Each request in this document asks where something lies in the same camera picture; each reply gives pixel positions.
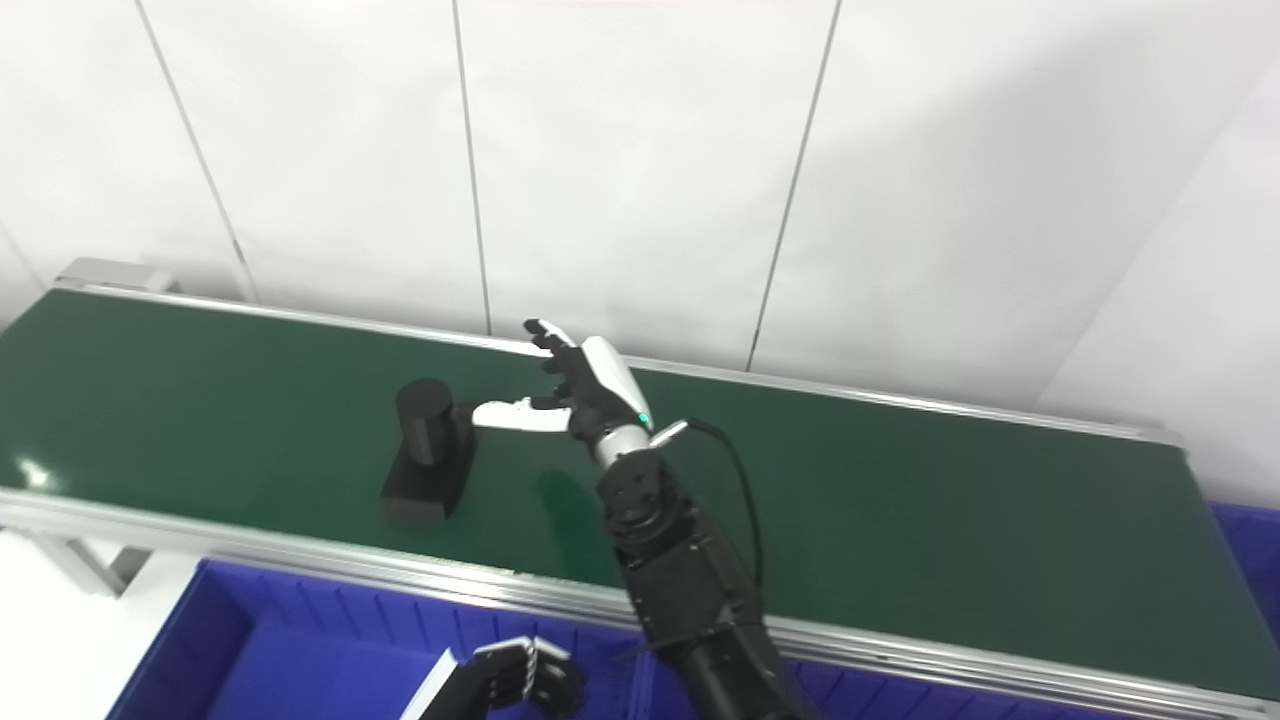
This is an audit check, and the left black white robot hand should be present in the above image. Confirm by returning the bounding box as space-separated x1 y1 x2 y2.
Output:
400 637 589 720

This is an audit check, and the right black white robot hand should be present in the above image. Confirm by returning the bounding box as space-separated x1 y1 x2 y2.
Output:
470 318 656 463

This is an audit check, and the black cylinder-on-block part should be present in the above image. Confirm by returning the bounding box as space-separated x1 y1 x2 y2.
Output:
380 378 480 524

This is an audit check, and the blue plastic bin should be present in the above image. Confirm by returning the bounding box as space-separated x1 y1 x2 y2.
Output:
630 650 1280 720
1208 500 1280 647
105 558 651 720

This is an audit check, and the green conveyor belt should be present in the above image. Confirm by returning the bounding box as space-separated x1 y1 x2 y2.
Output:
0 283 1280 720

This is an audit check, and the aluminium conveyor leg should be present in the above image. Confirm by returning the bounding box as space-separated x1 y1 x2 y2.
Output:
28 528 153 599

